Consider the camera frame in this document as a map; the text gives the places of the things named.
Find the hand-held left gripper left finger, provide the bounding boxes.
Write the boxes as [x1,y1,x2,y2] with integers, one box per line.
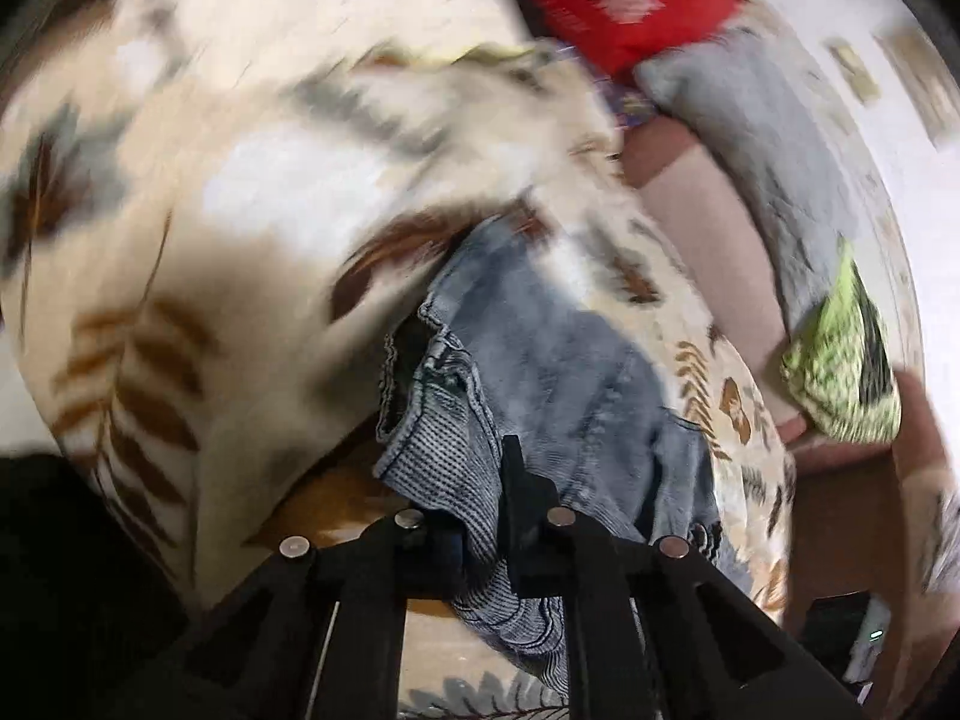
[124,508,455,720]

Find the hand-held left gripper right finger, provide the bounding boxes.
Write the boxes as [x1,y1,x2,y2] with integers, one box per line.
[497,433,871,720]

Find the blue denim pants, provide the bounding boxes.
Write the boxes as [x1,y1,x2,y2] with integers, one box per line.
[373,214,751,695]

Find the grey crumpled cloth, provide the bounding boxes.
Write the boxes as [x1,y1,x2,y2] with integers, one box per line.
[926,491,960,593]

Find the green patterned quilt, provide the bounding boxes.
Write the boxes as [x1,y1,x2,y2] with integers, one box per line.
[780,240,905,445]

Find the pink brown sofa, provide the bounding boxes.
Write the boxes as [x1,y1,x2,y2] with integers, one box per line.
[619,116,960,720]

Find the leaf print blanket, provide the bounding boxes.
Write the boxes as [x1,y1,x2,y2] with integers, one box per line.
[0,0,796,720]

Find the purple printed package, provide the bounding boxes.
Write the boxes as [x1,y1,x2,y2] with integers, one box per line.
[596,79,657,128]

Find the grey blanket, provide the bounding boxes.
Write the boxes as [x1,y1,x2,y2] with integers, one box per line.
[634,26,863,335]

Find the beige wall socket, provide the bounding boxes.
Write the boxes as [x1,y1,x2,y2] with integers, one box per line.
[881,26,957,147]
[825,37,880,102]

